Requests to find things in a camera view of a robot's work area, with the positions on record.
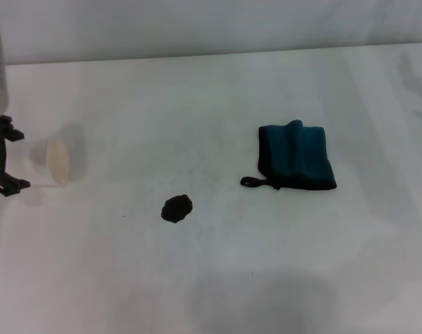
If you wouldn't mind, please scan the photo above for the small black lump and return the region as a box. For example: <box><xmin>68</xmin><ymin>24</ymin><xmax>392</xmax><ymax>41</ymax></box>
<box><xmin>160</xmin><ymin>193</ymin><xmax>194</xmax><ymax>225</ymax></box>

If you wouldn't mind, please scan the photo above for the white paper cup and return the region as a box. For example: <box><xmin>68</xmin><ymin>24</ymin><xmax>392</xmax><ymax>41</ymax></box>
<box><xmin>31</xmin><ymin>121</ymin><xmax>88</xmax><ymax>189</ymax></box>

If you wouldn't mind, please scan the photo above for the blue rag with black trim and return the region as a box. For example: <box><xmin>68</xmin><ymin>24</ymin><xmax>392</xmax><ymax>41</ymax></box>
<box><xmin>239</xmin><ymin>119</ymin><xmax>338</xmax><ymax>192</ymax></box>

